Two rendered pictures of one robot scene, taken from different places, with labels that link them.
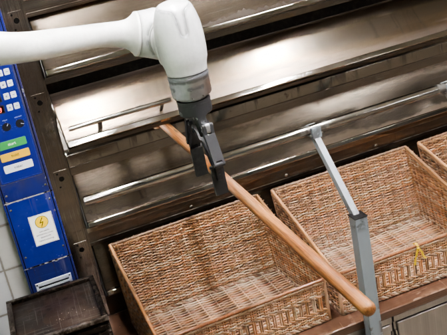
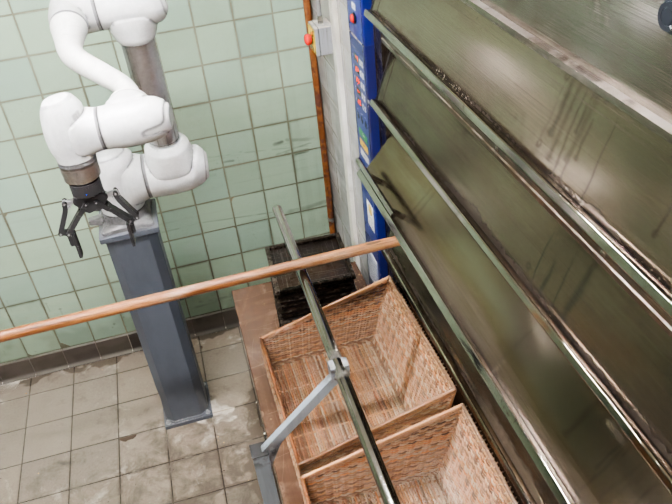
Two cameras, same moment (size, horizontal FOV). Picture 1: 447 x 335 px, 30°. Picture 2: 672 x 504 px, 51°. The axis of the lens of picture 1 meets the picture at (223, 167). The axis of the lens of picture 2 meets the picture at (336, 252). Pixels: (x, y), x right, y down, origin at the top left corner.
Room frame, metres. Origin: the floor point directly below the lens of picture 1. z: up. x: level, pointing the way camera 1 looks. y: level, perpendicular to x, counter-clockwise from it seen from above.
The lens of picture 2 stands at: (2.48, -1.45, 2.34)
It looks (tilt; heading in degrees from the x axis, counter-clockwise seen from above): 36 degrees down; 95
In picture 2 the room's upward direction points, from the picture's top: 6 degrees counter-clockwise
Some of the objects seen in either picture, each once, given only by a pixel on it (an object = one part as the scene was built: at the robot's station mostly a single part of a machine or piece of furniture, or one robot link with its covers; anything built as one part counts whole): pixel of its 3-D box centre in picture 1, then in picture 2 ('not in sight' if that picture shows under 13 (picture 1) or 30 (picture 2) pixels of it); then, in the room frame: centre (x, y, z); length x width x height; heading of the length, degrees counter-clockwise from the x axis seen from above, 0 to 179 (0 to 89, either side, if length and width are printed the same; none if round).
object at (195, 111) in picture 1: (197, 115); (89, 194); (1.76, 0.03, 1.47); 0.08 x 0.07 x 0.09; 16
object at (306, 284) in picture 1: (216, 280); (350, 377); (2.35, 0.09, 0.72); 0.56 x 0.49 x 0.28; 107
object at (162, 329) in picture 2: not in sight; (160, 322); (1.57, 0.65, 0.50); 0.21 x 0.21 x 1.00; 17
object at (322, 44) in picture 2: not in sight; (321, 37); (2.30, 1.05, 1.46); 0.10 x 0.07 x 0.10; 106
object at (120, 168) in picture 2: not in sight; (118, 177); (1.58, 0.66, 1.17); 0.18 x 0.16 x 0.22; 14
